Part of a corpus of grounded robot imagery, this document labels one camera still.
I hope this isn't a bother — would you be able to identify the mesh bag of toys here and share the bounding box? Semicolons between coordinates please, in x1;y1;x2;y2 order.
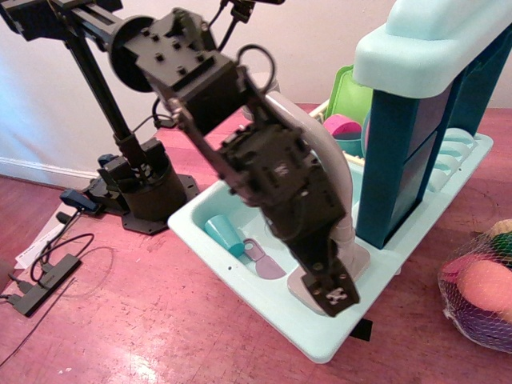
438;219;511;354

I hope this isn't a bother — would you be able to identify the black cable on floor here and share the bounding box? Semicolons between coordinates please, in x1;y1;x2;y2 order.
0;231;115;365

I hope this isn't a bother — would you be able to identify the teal and mint shelf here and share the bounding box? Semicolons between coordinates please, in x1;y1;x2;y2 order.
354;1;511;248

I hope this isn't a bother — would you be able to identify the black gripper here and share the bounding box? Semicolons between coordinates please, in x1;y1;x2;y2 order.
262;160;360;317

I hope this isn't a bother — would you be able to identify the teal plastic cup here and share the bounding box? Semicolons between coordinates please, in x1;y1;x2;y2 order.
203;214;245;258

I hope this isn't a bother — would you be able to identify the mint toy sink basin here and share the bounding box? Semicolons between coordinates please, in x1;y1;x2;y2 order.
168;129;494;364

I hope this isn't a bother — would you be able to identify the blue black clamp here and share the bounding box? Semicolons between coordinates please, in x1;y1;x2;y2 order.
59;189;101;214

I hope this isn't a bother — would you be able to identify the purple toy spatula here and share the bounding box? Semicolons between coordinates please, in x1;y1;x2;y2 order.
243;238;286;280

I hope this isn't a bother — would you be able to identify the grey toy faucet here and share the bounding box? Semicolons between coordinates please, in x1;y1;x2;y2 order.
242;71;371;317

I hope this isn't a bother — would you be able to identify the pink plastic bowl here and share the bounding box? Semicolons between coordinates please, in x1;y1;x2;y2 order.
323;114;362;139

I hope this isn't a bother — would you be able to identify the green plastic plate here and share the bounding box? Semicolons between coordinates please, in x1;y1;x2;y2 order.
326;65;373;125

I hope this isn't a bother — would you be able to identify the white paper sheet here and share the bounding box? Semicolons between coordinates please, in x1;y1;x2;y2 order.
14;204;74;270

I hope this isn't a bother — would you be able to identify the black tape piece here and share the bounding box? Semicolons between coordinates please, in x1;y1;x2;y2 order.
350;318;374;342

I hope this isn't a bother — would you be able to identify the black usb hub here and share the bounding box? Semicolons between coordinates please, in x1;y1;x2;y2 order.
8;254;82;317

